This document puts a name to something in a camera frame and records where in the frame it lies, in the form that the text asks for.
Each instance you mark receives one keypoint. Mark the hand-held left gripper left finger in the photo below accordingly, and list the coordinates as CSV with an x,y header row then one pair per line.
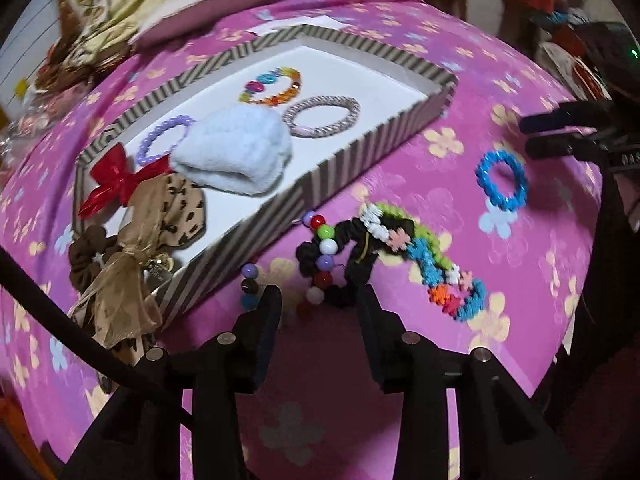
x,y
265,340

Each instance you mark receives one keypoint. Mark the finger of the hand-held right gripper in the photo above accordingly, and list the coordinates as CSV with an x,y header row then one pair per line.
x,y
550,118
555,146

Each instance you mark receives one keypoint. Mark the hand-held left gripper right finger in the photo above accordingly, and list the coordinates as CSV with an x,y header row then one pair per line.
x,y
372,330

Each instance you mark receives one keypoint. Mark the black scrunchie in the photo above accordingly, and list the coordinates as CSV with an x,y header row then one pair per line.
x,y
360,260

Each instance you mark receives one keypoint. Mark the striped cardboard box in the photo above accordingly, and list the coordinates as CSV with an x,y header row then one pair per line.
x,y
400,95

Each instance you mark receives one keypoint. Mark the leopard print bow scrunchie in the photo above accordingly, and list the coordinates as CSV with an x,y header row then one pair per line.
x,y
175,210

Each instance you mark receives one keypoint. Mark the white fluffy scrunchie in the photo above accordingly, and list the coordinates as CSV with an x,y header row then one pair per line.
x,y
235,155

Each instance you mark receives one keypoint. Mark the brown scrunchie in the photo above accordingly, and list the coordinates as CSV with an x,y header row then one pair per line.
x,y
87,255

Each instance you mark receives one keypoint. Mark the red bow hair clip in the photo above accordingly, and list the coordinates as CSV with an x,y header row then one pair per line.
x,y
115,180

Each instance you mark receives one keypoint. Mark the pink floral bedsheet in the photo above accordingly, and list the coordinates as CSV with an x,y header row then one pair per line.
x,y
500,90

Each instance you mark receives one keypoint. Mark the clear plastic wrap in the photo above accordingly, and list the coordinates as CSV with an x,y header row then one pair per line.
x,y
30,120

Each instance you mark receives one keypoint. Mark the pink pillow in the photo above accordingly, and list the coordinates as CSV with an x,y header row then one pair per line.
x,y
210,15

